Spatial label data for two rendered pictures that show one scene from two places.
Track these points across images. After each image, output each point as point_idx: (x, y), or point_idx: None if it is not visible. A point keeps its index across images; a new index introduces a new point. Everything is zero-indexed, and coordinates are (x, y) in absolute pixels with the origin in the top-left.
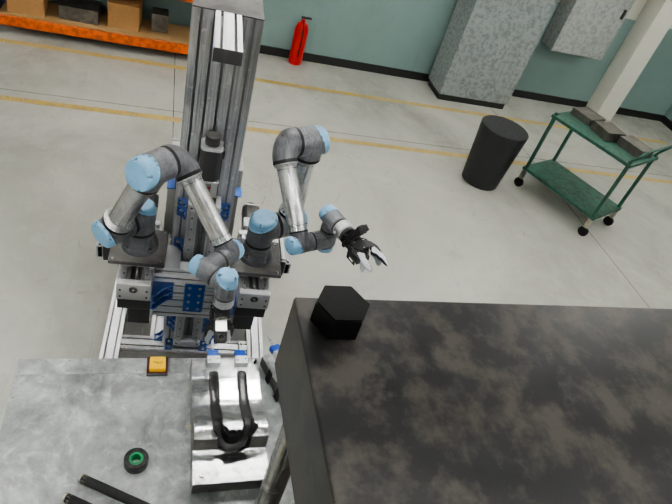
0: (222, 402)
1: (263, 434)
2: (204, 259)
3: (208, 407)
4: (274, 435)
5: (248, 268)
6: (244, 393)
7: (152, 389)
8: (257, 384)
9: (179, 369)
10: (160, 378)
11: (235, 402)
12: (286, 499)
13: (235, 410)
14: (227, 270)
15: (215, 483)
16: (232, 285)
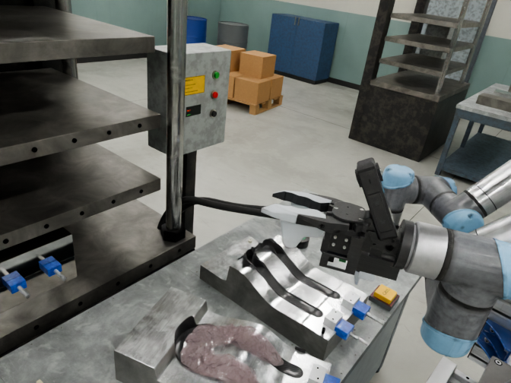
0: (297, 281)
1: (234, 263)
2: (441, 179)
3: (300, 269)
4: (232, 317)
5: (495, 381)
6: (293, 302)
7: (359, 283)
8: (293, 315)
9: (370, 311)
10: (368, 294)
11: (289, 288)
12: (176, 280)
13: (279, 276)
14: (406, 170)
15: (236, 243)
16: (382, 173)
